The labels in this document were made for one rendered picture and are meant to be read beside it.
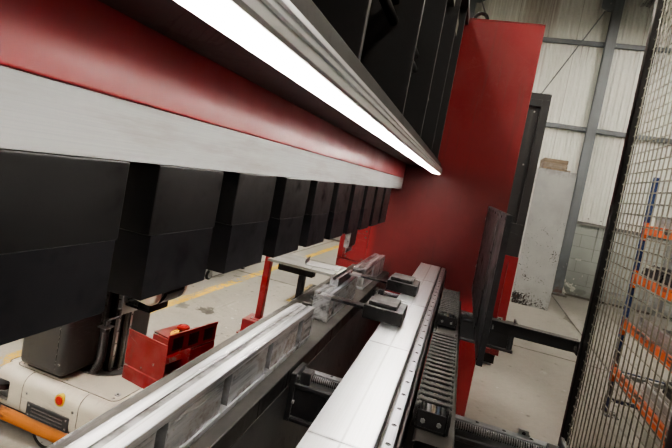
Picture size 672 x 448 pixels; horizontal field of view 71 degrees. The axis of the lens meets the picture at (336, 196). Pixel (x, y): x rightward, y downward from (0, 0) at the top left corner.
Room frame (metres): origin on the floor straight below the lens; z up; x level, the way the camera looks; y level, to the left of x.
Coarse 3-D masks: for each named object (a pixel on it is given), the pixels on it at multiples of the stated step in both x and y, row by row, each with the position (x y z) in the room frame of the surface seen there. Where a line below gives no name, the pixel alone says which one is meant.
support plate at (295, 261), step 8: (280, 256) 1.82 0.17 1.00; (288, 256) 1.85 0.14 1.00; (296, 256) 1.88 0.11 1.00; (288, 264) 1.73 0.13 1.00; (296, 264) 1.73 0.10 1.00; (304, 264) 1.76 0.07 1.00; (328, 264) 1.84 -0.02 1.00; (320, 272) 1.69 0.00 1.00; (328, 272) 1.70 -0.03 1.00; (336, 272) 1.72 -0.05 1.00
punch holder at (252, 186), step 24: (240, 192) 0.75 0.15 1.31; (264, 192) 0.84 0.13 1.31; (216, 216) 0.75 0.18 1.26; (240, 216) 0.76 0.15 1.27; (264, 216) 0.86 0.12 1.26; (216, 240) 0.75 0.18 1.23; (240, 240) 0.78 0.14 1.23; (264, 240) 0.88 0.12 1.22; (216, 264) 0.75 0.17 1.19; (240, 264) 0.79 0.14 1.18
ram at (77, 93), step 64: (0, 0) 0.34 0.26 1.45; (64, 0) 0.39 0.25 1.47; (0, 64) 0.35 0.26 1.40; (64, 64) 0.40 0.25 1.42; (128, 64) 0.47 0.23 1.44; (192, 64) 0.57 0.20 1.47; (0, 128) 0.35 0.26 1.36; (64, 128) 0.41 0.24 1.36; (128, 128) 0.49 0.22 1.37; (192, 128) 0.59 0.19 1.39; (256, 128) 0.76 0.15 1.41; (320, 128) 1.07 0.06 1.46
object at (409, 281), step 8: (352, 272) 1.75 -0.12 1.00; (376, 280) 1.71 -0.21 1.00; (384, 280) 1.72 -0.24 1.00; (392, 280) 1.66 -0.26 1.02; (400, 280) 1.66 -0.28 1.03; (408, 280) 1.66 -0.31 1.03; (416, 280) 1.74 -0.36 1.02; (392, 288) 1.65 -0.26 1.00; (400, 288) 1.65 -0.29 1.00; (408, 288) 1.64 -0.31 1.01; (416, 288) 1.63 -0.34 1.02
